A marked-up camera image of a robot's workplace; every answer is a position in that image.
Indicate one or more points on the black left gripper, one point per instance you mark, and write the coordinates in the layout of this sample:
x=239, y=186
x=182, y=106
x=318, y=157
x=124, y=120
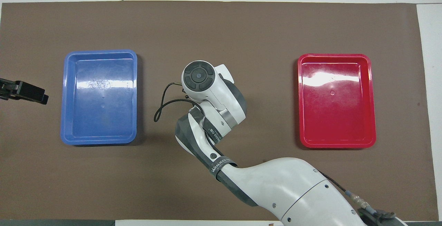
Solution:
x=7, y=89

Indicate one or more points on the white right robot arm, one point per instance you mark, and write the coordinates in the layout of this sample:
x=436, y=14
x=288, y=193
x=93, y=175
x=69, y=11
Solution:
x=276, y=184

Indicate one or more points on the blue plastic tray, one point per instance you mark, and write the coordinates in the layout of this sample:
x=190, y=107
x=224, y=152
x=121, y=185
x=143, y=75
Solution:
x=100, y=115

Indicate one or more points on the brown table mat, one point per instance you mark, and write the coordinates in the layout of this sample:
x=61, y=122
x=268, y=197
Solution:
x=241, y=29

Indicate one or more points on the red plastic tray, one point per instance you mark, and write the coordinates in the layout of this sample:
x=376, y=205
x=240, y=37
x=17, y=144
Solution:
x=336, y=122

